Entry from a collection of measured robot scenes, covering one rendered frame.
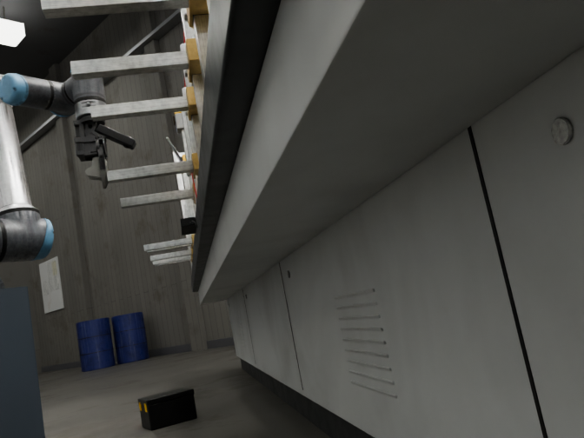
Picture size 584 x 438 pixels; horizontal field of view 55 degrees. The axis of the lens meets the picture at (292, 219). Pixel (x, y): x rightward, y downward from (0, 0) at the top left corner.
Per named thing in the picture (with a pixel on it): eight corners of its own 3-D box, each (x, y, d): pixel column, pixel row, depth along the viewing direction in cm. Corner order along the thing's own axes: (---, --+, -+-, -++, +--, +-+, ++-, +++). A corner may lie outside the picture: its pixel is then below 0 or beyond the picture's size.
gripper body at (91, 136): (81, 164, 170) (76, 126, 171) (110, 161, 171) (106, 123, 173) (76, 156, 162) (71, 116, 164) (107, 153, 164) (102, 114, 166)
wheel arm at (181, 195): (121, 209, 188) (119, 196, 189) (122, 211, 192) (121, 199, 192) (249, 190, 197) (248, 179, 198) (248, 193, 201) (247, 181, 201)
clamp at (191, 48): (186, 60, 119) (182, 38, 120) (186, 87, 132) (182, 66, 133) (215, 57, 121) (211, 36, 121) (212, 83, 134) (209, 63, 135)
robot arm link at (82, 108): (108, 109, 175) (103, 97, 165) (109, 124, 174) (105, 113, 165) (77, 112, 173) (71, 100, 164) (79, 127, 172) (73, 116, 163)
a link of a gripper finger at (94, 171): (88, 190, 165) (84, 160, 166) (109, 188, 166) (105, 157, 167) (85, 188, 162) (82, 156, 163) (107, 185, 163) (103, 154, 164)
